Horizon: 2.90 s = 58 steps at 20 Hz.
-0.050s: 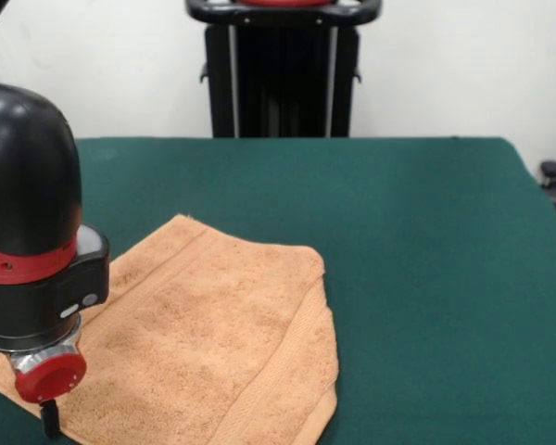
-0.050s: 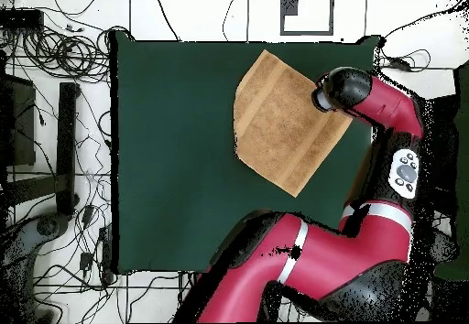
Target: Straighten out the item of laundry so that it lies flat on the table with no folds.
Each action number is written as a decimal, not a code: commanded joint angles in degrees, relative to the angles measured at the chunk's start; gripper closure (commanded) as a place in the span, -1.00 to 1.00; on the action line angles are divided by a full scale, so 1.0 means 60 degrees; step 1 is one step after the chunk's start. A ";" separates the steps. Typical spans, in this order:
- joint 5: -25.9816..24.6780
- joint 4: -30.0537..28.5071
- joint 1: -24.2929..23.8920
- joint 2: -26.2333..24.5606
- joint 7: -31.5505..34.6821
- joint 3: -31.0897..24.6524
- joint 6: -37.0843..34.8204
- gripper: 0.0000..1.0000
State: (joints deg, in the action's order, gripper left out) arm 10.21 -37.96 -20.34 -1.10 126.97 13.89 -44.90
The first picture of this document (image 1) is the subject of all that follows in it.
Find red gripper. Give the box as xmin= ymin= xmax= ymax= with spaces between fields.
xmin=14 ymin=351 xmax=88 ymax=439

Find dark green table cloth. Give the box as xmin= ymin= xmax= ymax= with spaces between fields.
xmin=0 ymin=136 xmax=556 ymax=445

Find orange terry towel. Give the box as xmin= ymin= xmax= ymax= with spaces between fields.
xmin=0 ymin=212 xmax=339 ymax=445

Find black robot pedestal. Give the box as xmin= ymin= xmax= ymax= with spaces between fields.
xmin=184 ymin=0 xmax=381 ymax=139

